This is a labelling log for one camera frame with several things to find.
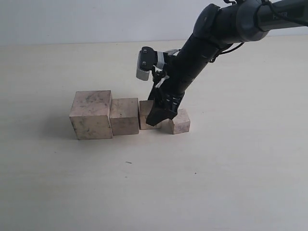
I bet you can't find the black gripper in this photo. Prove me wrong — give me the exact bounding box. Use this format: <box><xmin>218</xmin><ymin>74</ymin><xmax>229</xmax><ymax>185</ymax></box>
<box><xmin>146</xmin><ymin>36</ymin><xmax>221</xmax><ymax>127</ymax></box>

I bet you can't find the third largest wooden cube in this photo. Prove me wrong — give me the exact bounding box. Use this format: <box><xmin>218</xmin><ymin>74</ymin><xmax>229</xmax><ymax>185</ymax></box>
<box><xmin>139</xmin><ymin>100</ymin><xmax>161</xmax><ymax>130</ymax></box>

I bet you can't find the smallest wooden cube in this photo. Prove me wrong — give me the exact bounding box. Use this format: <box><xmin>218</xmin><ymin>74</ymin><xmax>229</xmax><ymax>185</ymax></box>
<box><xmin>168</xmin><ymin>109</ymin><xmax>191</xmax><ymax>135</ymax></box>

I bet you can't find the second largest wooden cube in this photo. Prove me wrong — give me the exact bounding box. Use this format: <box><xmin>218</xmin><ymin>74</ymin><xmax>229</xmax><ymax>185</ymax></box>
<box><xmin>110</xmin><ymin>98</ymin><xmax>139</xmax><ymax>136</ymax></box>

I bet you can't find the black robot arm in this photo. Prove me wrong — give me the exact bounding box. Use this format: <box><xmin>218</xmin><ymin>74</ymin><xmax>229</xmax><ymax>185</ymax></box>
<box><xmin>139</xmin><ymin>0</ymin><xmax>308</xmax><ymax>126</ymax></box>

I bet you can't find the black and grey wrist camera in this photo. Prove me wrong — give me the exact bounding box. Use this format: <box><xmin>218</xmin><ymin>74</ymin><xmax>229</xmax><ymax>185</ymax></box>
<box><xmin>136</xmin><ymin>46</ymin><xmax>168</xmax><ymax>81</ymax></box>

